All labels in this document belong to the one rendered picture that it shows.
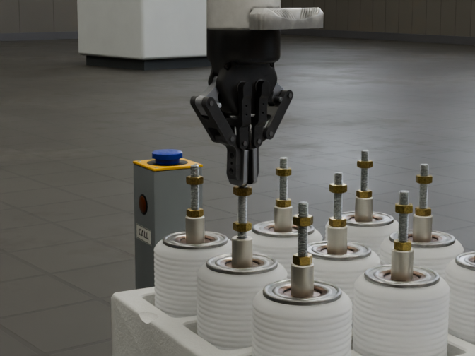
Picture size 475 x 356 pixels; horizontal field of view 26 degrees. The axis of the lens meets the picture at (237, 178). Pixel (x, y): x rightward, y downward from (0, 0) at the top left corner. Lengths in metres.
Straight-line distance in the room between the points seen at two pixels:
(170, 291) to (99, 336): 0.50
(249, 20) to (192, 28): 6.21
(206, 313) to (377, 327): 0.18
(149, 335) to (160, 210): 0.22
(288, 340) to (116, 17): 6.26
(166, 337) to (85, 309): 0.69
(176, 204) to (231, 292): 0.30
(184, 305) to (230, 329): 0.12
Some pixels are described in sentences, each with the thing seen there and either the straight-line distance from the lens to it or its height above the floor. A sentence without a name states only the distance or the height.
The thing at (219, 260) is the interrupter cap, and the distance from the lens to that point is 1.10.
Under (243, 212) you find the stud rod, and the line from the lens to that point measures 1.07.
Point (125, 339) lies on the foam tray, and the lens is 1.22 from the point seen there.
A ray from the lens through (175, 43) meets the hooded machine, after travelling 7.10.
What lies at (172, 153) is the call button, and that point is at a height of 0.33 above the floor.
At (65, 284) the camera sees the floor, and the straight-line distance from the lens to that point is 1.94.
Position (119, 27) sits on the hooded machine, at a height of 0.28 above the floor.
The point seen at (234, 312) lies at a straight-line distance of 1.06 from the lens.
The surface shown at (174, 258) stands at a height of 0.24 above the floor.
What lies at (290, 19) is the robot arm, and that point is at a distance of 0.99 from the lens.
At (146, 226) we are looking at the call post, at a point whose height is 0.23.
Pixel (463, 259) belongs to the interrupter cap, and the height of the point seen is 0.25.
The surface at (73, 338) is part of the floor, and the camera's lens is 1.65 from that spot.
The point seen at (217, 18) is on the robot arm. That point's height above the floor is 0.51.
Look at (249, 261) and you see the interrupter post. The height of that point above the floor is 0.26.
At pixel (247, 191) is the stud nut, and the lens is 1.07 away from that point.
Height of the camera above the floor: 0.54
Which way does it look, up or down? 10 degrees down
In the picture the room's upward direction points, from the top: straight up
